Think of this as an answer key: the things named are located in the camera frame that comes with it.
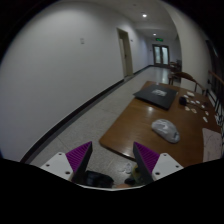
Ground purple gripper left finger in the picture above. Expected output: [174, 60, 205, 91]
[66, 141, 93, 183]

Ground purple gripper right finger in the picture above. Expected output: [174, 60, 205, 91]
[133, 142, 160, 184]

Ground white computer mouse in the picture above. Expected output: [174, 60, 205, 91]
[151, 119, 180, 144]

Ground black mouse pad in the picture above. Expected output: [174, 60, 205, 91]
[134, 84, 177, 110]

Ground white paper sheet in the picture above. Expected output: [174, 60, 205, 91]
[202, 128, 222, 162]

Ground small black object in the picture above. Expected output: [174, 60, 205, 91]
[179, 97, 187, 106]

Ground wooden chair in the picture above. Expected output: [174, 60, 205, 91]
[168, 72, 206, 95]

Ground double glass door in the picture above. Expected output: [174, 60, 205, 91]
[153, 45, 170, 67]

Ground beige side door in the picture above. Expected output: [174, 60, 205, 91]
[117, 29, 133, 77]

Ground green exit sign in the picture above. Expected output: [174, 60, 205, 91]
[156, 38, 164, 42]

